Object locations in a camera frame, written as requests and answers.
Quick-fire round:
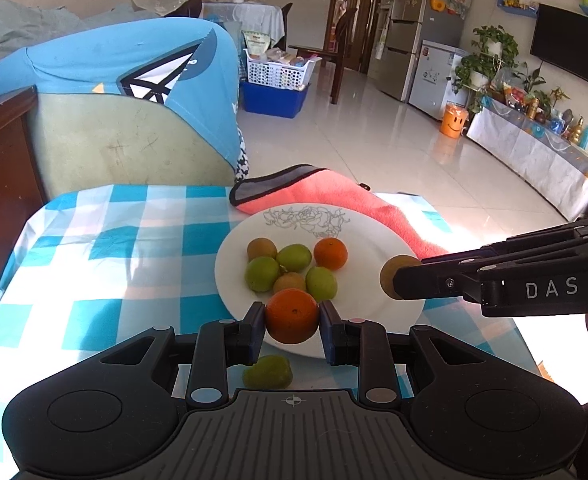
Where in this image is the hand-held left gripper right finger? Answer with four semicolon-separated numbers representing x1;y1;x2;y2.
319;300;489;410

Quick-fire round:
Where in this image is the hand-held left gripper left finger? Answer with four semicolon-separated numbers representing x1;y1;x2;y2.
99;301;268;411

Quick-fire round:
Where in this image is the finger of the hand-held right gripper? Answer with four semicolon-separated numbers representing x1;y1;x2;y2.
391;261;484;302
420;226;588;267

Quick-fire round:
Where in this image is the orange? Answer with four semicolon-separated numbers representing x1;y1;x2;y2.
313;237;349;271
265;288;321;345

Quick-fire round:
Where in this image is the green jujube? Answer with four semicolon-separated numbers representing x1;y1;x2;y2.
245;256;281;293
305;266;338;303
275;244;313;273
242;355;294;389

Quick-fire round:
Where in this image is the brown longan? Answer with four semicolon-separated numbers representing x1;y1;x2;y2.
273;272;307;295
247;237;278;262
379;255;422;300

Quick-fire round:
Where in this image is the white plate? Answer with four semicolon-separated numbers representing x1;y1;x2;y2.
214;203;427;359

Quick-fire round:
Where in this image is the pink towel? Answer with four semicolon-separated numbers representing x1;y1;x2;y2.
229;164;450;261

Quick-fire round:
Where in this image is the white cloth covered cabinet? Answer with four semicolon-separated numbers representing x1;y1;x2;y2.
466;95;588;221

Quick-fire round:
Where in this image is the orange smiley bin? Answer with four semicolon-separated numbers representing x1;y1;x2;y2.
439;102;470;137

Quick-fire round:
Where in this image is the blue white checkered tablecloth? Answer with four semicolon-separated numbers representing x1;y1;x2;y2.
0;184;557;463

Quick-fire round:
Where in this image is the small white freezer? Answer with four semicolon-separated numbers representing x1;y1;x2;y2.
408;40;469;121

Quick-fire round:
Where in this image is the green potted plant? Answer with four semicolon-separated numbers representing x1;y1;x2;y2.
453;25;520;111

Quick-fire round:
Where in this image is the black television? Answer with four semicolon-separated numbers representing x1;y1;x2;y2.
530;3;588;95

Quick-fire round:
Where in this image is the pale green armchair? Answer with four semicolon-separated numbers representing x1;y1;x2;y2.
28;92;237;201

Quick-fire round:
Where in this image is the blue storage bin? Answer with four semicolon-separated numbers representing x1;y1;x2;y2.
239;80;312;119

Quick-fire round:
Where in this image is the silver refrigerator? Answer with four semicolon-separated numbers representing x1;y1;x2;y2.
374;0;475;102

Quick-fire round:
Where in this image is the white perforated basket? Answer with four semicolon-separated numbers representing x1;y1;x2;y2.
245;49;315;90

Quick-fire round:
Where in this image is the dark wooden chair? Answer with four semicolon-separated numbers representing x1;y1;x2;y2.
289;10;355;106

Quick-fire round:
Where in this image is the brown wooden door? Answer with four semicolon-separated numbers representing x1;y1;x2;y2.
330;0;387;72

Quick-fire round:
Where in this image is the white food bag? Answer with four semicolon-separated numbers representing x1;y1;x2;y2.
242;30;275;58

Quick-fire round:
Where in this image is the white cloth covered table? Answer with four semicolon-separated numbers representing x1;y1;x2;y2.
201;0;285;43

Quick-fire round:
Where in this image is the blue printed cloth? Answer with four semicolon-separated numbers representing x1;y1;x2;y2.
0;16;252;182

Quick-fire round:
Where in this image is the grey bedding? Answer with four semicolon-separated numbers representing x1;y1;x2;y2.
0;0;205;68

